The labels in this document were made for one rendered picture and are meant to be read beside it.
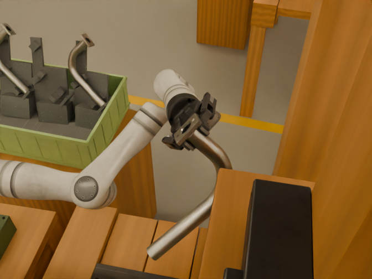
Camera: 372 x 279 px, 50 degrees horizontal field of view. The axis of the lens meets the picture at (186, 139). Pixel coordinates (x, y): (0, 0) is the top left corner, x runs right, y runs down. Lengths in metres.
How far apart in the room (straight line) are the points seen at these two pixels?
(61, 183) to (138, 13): 3.35
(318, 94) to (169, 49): 2.97
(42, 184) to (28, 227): 0.44
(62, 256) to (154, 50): 2.64
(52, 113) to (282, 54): 2.42
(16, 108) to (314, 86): 1.36
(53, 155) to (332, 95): 1.16
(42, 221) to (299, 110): 0.98
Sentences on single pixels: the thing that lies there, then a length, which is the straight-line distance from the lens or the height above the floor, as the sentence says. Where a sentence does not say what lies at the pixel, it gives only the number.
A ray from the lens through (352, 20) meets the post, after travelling 0.70.
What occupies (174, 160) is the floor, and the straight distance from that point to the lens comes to 2.68.
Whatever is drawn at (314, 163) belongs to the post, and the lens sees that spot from 0.91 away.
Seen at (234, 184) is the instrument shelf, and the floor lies 1.54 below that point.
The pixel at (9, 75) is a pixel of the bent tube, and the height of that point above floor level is 1.01.
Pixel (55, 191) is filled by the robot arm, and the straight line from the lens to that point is 1.05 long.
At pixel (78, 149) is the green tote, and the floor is 0.91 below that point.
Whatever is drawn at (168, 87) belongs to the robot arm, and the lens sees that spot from 0.90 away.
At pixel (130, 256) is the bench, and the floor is 0.88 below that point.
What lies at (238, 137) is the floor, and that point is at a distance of 2.85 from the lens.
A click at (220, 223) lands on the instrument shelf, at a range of 0.57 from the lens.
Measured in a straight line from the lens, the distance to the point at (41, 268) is 1.52.
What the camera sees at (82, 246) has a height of 0.90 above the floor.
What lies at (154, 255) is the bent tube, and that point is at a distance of 0.79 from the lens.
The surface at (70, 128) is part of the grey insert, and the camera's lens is 1.74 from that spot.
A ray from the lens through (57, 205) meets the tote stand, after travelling 1.71.
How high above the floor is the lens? 2.02
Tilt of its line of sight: 46 degrees down
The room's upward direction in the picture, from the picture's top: straight up
